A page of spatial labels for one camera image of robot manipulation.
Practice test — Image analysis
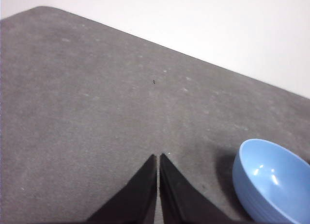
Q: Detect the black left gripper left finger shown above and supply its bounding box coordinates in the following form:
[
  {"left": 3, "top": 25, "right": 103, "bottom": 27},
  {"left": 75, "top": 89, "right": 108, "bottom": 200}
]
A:
[{"left": 86, "top": 154, "right": 158, "bottom": 224}]

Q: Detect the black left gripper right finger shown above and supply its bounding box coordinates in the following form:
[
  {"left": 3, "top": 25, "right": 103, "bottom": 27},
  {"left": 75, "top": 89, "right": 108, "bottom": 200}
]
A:
[{"left": 158, "top": 153, "right": 234, "bottom": 224}]

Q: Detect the blue bowl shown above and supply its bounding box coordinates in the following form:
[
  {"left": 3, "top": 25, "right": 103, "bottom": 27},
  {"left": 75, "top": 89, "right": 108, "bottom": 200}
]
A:
[{"left": 232, "top": 138, "right": 310, "bottom": 224}]

